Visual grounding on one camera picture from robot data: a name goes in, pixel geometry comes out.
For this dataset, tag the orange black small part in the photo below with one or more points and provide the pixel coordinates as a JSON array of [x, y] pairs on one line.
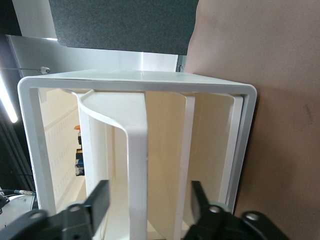
[[77, 127]]

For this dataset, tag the dark grey wall panel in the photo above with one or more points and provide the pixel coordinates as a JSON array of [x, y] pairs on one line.
[[125, 25]]

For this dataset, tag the white dome camera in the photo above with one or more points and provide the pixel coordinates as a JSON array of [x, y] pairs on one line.
[[45, 70]]

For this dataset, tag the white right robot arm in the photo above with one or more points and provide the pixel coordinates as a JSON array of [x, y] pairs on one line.
[[17, 206]]

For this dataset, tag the white cream drawer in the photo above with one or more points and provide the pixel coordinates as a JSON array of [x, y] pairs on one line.
[[137, 175]]

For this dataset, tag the white drawer cabinet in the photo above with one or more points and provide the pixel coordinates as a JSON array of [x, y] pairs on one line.
[[150, 80]]

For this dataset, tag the brown table mat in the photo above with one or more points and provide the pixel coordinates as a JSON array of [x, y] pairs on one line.
[[275, 75]]

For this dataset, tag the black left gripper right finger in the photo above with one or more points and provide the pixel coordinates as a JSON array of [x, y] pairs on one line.
[[202, 212]]

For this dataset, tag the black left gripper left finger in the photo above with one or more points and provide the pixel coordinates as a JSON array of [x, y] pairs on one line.
[[97, 205]]

